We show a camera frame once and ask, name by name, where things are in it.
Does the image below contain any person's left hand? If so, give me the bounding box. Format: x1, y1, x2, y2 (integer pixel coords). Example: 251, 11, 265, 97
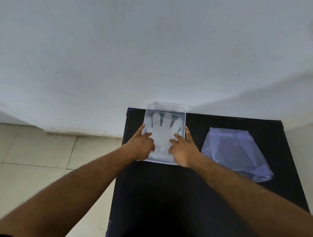
121, 124, 156, 162

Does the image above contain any person's right hand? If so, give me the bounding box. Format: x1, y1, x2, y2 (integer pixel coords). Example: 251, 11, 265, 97
168, 126, 202, 168

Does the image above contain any clear plastic box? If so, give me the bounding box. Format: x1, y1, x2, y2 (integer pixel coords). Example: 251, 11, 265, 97
141, 103, 187, 166

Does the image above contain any person's right forearm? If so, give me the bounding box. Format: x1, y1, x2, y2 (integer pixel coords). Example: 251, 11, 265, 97
189, 153, 313, 237

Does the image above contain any person's left forearm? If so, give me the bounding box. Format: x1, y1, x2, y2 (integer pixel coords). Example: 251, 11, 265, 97
0, 144, 134, 237

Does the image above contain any clear plastic glove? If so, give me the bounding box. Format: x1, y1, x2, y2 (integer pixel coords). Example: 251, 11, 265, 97
145, 112, 183, 162

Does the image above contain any clear plastic lid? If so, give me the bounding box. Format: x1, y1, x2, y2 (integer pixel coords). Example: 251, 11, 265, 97
154, 101, 193, 114

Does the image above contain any clear plastic bag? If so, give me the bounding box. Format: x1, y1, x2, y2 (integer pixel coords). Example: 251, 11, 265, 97
201, 127, 274, 183

